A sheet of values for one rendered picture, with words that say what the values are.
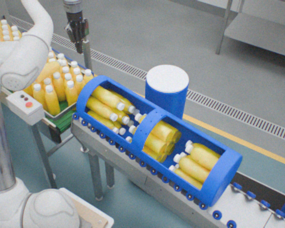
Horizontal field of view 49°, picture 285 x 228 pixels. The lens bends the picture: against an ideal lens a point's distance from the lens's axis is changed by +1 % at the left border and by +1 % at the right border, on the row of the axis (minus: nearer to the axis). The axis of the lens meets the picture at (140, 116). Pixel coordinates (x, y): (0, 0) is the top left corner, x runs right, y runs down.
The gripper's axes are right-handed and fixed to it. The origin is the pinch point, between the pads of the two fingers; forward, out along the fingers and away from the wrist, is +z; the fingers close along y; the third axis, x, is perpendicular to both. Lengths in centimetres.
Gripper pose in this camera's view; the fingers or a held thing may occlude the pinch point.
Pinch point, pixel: (79, 46)
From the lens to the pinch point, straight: 166.3
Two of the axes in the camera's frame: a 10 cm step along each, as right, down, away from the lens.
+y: -6.4, 5.5, -5.4
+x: 7.7, 4.8, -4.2
